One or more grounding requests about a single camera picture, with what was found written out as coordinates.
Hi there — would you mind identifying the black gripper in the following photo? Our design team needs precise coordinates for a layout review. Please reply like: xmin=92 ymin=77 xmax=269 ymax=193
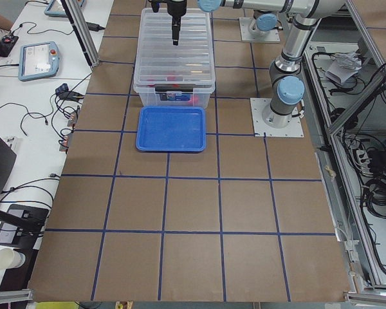
xmin=167 ymin=0 xmax=187 ymax=46

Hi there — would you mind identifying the clear plastic box lid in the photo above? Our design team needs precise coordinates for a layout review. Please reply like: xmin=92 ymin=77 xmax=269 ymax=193
xmin=133 ymin=8 xmax=216 ymax=93

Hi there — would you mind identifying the clear plastic storage box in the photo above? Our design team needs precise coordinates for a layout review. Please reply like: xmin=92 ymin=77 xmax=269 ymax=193
xmin=133 ymin=8 xmax=216 ymax=109

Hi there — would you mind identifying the black power adapter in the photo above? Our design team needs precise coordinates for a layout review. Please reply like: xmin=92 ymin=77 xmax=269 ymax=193
xmin=86 ymin=22 xmax=105 ymax=32

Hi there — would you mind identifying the blue plastic tray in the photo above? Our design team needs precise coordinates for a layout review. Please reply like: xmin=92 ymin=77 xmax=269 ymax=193
xmin=136 ymin=106 xmax=207 ymax=153

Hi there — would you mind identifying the teach pendant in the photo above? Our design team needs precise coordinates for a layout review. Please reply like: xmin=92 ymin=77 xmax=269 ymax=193
xmin=18 ymin=41 xmax=60 ymax=82
xmin=44 ymin=0 xmax=87 ymax=17

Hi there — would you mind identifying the white paper cup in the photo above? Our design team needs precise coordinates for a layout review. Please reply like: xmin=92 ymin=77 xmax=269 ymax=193
xmin=0 ymin=248 xmax=26 ymax=270

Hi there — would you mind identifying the black box latch handle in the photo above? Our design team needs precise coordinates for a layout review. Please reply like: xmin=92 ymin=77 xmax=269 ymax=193
xmin=154 ymin=84 xmax=194 ymax=93

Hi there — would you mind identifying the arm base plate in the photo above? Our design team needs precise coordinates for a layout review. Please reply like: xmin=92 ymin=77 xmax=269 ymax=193
xmin=250 ymin=98 xmax=304 ymax=138
xmin=239 ymin=17 xmax=280 ymax=44

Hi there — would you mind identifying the aluminium frame post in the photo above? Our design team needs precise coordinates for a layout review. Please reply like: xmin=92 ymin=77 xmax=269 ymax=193
xmin=61 ymin=0 xmax=100 ymax=68

